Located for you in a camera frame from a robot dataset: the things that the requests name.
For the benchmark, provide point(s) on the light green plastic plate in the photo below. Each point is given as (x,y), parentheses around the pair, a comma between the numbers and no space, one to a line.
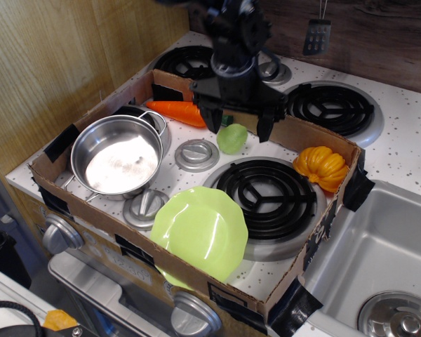
(205,228)

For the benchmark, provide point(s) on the back left black burner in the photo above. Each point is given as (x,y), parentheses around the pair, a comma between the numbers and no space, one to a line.
(190,62)

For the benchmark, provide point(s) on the hanging grey slotted spatula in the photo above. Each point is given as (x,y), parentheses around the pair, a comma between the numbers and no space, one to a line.
(318,33)

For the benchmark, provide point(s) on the yellow cloth piece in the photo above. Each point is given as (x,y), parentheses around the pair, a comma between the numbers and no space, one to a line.
(57,320)

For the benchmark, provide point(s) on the cardboard fence box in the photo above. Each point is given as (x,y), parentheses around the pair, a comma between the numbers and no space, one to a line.
(255,294)

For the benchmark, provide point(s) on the stainless steel pan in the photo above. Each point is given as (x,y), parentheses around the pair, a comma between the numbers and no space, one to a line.
(119,156)

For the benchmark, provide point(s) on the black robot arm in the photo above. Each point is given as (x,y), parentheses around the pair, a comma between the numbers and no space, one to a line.
(238,31)

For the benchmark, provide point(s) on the silver stove knob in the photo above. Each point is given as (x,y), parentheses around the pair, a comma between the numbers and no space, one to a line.
(275,74)
(197,155)
(140,211)

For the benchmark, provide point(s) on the orange toy carrot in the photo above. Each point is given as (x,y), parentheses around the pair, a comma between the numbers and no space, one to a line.
(183,111)

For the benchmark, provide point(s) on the back silver stove knob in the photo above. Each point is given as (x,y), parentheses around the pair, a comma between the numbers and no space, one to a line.
(275,74)

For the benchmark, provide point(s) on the sink drain strainer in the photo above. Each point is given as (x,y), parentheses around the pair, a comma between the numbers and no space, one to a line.
(390,313)

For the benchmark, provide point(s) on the stainless steel sink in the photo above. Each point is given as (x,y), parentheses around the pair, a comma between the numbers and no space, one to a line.
(374,249)

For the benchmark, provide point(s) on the centre silver stove knob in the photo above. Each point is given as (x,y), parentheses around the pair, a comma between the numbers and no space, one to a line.
(197,155)

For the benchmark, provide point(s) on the silver oven door handle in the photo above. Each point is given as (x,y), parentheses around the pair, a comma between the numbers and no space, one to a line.
(113,306)

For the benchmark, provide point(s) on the oven knob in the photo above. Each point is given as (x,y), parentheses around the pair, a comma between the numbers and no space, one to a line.
(192,317)
(60,235)

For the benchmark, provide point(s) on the orange toy pumpkin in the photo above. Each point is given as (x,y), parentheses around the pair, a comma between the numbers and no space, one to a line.
(322,166)

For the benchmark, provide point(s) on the right oven front knob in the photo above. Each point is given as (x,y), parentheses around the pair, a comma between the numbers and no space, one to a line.
(192,317)

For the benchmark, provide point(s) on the green toy broccoli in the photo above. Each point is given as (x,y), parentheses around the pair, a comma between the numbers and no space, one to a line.
(232,138)

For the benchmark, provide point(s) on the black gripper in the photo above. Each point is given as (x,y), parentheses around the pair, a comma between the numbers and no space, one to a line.
(241,92)

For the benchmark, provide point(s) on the left oven front knob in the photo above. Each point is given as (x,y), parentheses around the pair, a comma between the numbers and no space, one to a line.
(60,235)

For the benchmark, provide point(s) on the front right black burner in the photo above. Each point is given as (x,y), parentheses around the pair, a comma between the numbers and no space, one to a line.
(280,207)

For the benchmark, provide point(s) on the front silver stove knob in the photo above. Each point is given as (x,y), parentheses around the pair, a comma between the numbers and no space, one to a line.
(140,211)

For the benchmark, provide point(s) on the black burner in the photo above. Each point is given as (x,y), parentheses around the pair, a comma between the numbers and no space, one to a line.
(190,62)
(280,207)
(341,108)

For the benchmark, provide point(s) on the back right black burner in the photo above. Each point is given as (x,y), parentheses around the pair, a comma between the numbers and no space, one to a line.
(341,108)

